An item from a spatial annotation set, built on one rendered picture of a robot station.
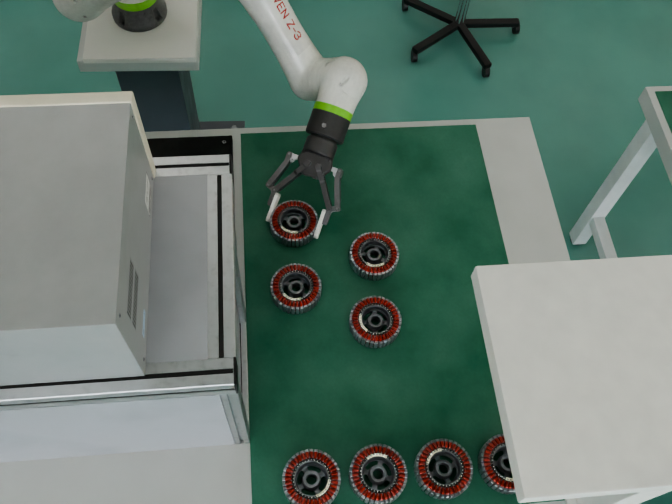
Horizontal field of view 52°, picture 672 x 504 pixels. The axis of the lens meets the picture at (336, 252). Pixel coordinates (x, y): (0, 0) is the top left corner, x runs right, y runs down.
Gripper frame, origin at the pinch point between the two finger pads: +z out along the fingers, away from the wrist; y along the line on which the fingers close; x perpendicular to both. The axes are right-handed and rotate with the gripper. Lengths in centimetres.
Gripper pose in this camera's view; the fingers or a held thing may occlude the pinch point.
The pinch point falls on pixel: (294, 222)
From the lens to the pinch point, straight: 161.8
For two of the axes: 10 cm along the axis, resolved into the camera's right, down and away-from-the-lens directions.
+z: -3.3, 9.4, 0.3
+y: -9.3, -3.3, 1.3
